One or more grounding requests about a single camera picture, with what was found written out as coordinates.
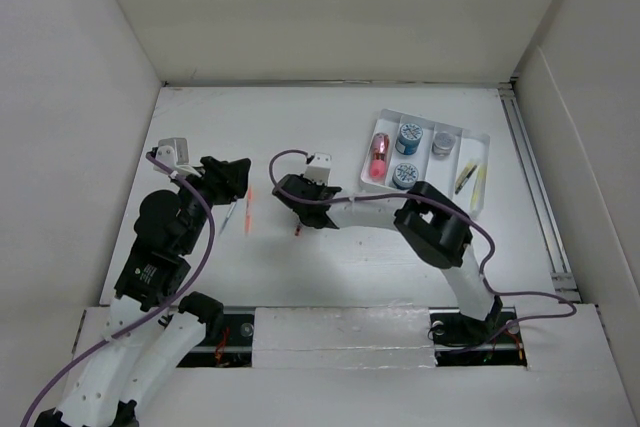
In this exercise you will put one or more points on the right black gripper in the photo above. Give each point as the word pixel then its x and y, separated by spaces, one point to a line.
pixel 312 183

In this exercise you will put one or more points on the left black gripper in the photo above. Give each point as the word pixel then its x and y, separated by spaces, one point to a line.
pixel 227 179

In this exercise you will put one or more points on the orange pen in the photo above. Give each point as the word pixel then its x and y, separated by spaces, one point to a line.
pixel 248 211

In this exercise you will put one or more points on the blue clear pen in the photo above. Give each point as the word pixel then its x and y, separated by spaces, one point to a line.
pixel 227 218

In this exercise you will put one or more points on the pink glue bottle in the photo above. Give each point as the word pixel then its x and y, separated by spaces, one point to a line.
pixel 379 152

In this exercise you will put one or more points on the blue patterned tape roll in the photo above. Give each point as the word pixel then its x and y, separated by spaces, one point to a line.
pixel 405 176
pixel 409 138

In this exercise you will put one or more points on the clear jar of beads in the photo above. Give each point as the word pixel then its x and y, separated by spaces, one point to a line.
pixel 443 143

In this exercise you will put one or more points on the yellow pen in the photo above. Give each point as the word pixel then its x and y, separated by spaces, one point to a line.
pixel 464 176
pixel 478 192

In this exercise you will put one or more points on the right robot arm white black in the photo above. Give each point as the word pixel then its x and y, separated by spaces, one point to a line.
pixel 436 230

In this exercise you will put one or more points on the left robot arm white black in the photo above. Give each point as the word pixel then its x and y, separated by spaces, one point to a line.
pixel 154 318

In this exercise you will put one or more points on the white compartment tray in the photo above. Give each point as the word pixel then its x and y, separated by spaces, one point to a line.
pixel 441 172

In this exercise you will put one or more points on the white foam block front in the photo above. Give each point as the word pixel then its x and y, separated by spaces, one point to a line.
pixel 345 338

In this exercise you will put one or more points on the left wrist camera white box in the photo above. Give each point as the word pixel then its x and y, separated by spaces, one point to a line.
pixel 172 152

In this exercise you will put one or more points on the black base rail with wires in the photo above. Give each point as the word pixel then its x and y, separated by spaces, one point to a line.
pixel 232 346

